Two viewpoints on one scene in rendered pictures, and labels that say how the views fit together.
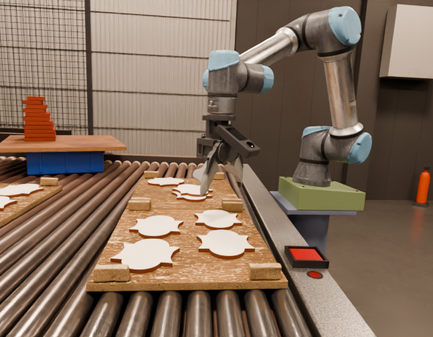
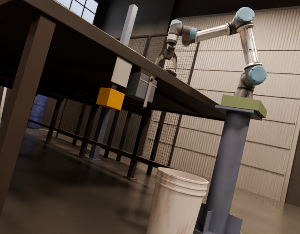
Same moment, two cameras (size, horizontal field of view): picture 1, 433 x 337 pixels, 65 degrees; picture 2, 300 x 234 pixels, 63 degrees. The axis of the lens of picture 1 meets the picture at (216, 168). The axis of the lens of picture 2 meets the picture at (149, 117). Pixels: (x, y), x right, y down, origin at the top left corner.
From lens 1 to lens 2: 139 cm
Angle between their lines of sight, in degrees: 45
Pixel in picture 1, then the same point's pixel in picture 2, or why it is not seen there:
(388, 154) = not seen: outside the picture
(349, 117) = (249, 57)
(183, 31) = (269, 81)
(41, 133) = not seen: hidden behind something
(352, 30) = (245, 15)
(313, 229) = (232, 121)
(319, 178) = (240, 95)
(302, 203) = (223, 102)
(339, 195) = (244, 100)
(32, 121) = not seen: hidden behind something
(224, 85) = (171, 30)
